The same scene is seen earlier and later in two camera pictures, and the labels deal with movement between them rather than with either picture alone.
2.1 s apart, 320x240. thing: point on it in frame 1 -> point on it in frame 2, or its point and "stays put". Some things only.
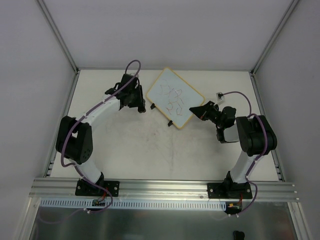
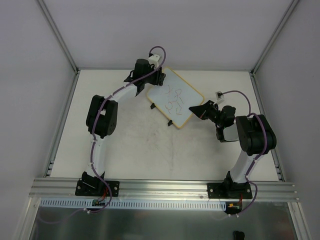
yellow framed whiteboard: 174,97 stays put
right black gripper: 207,112 stays put
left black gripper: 139,99 -> 155,79
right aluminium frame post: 293,5 stays put
